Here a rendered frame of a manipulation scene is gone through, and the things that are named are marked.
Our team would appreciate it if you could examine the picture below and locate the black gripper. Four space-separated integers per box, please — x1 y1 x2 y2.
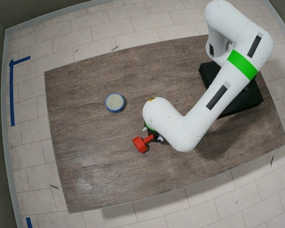
148 132 165 143

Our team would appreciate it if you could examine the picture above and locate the red dumbbell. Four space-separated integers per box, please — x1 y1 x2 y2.
132 135 153 153

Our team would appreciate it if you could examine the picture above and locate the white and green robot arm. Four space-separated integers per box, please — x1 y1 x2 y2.
142 0 274 152

